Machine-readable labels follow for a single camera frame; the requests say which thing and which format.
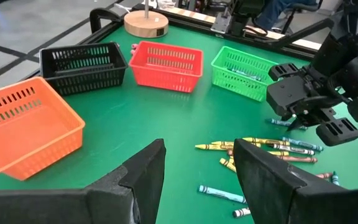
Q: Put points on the orange plastic basket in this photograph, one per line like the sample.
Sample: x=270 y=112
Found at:
x=26 y=137

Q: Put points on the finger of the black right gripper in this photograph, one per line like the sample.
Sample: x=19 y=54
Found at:
x=337 y=132
x=286 y=96

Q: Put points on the black plastic basket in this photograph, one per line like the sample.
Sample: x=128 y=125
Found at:
x=82 y=77

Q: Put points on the person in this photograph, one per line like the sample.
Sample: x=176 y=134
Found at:
x=275 y=12

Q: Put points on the grey metal mounting plate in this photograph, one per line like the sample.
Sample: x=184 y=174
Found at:
x=221 y=23

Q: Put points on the blue crayon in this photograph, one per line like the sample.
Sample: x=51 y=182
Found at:
x=241 y=72
x=335 y=179
x=252 y=77
x=221 y=193
x=303 y=144
x=275 y=122

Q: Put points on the green plastic basket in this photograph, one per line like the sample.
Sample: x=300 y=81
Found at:
x=238 y=87

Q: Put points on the black office chair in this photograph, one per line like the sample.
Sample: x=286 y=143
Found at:
x=306 y=6

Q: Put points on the metal lamp pole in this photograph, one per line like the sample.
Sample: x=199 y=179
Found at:
x=146 y=7

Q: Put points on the round wooden lamp base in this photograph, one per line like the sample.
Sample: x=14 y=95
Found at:
x=146 y=26

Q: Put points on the red plastic basket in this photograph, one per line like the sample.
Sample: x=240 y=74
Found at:
x=166 y=77

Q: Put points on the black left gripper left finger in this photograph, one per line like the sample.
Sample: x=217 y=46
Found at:
x=141 y=180

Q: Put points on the yellow crayon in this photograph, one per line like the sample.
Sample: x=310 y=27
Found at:
x=228 y=143
x=278 y=153
x=213 y=147
x=232 y=159
x=266 y=141
x=227 y=165

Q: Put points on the black frame strut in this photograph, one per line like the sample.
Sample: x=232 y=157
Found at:
x=303 y=32

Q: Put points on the small pink object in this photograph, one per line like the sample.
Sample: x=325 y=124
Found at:
x=134 y=49

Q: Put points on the black corner bracket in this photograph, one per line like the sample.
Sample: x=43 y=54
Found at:
x=104 y=15

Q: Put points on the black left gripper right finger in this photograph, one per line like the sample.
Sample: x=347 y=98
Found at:
x=266 y=186

